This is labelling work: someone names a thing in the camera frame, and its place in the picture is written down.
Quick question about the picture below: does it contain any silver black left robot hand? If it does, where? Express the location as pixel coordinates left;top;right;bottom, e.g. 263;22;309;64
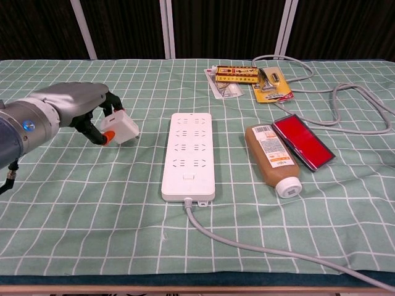
30;81;126;146

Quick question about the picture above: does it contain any white plug adapter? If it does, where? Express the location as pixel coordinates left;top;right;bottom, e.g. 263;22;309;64
100;111;139;146

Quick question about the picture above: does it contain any white power strip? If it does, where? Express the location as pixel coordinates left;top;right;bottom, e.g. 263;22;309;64
160;112;216;208

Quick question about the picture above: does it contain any green white checked tablecloth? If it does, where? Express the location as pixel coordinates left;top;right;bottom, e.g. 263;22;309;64
0;58;395;277

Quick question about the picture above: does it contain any clear white blister pack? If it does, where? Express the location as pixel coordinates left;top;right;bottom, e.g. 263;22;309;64
204;66;246;99

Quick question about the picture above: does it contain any yellow red printed box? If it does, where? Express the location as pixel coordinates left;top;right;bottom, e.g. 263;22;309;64
215;65;259;84

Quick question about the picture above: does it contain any yellow razor blister pack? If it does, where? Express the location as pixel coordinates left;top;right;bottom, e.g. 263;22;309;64
251;67;296;104

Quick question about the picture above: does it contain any brown sauce bottle white cap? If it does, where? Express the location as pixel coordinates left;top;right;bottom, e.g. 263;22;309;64
244;123;302;199

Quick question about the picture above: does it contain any red black rectangular case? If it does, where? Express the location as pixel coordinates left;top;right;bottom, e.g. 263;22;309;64
271;113;336;173

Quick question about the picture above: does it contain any white partition frame post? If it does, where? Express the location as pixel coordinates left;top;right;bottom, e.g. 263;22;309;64
275;0;299;58
159;0;176;59
70;0;98;60

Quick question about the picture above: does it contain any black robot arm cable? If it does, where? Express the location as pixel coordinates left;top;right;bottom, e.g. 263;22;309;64
0;158;20;195

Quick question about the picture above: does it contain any grey power strip cable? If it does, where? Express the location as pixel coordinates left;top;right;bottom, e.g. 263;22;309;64
183;55;395;292

